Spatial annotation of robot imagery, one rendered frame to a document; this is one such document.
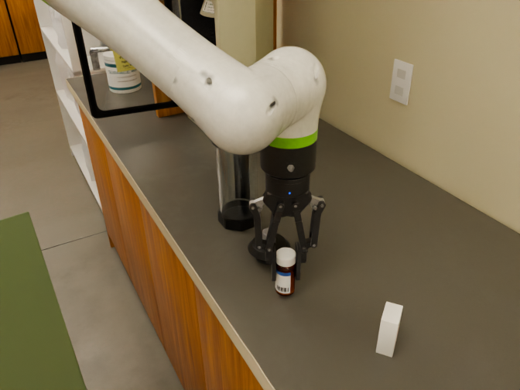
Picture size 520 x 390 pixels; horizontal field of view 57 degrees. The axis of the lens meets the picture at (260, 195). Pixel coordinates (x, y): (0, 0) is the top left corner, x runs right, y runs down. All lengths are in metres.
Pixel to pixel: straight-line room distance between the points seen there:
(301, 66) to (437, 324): 0.53
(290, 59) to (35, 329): 0.51
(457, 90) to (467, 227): 0.34
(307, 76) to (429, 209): 0.66
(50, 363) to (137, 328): 1.47
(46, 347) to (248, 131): 0.42
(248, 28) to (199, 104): 0.80
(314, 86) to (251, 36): 0.72
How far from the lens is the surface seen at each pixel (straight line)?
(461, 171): 1.34
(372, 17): 1.50
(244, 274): 1.01
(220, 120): 0.59
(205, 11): 1.47
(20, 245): 0.67
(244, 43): 1.40
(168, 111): 1.77
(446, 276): 1.06
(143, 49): 0.65
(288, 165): 0.74
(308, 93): 0.68
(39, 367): 0.80
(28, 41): 6.38
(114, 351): 2.19
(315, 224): 0.85
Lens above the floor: 1.60
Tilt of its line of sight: 32 degrees down
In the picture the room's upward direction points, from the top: 1 degrees counter-clockwise
